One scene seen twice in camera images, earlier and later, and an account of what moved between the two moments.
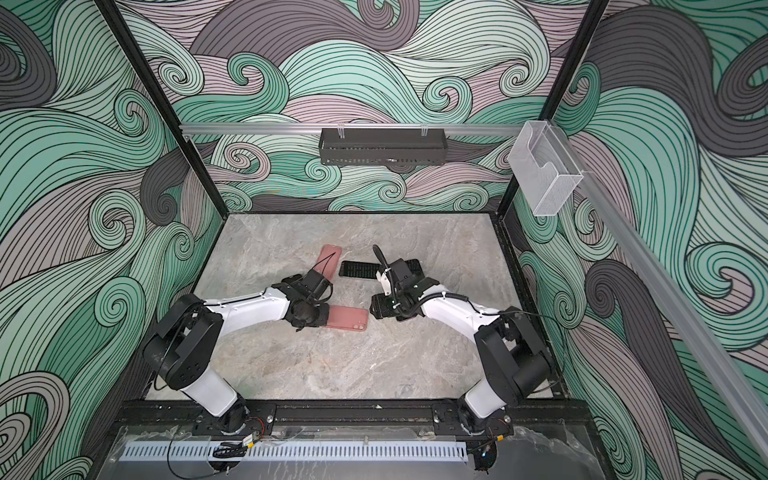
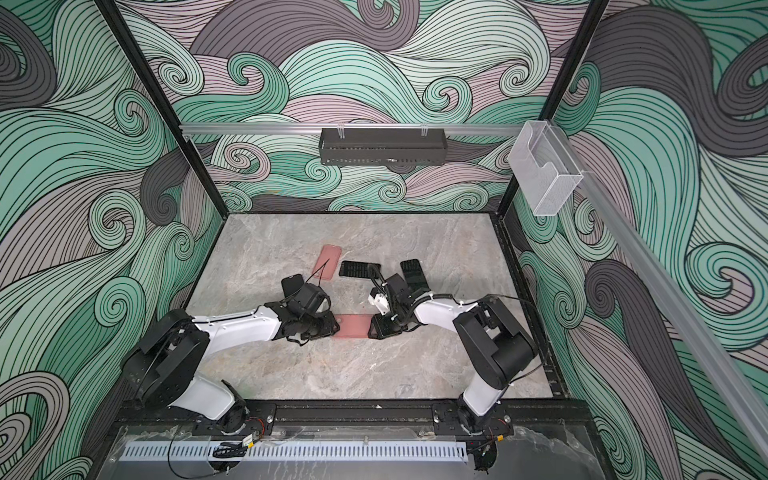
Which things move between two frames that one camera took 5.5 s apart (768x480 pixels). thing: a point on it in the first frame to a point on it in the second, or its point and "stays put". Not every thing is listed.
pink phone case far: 328,260 stays put
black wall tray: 383,146 stays put
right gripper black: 379,307 to 379,330
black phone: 415,268 stays put
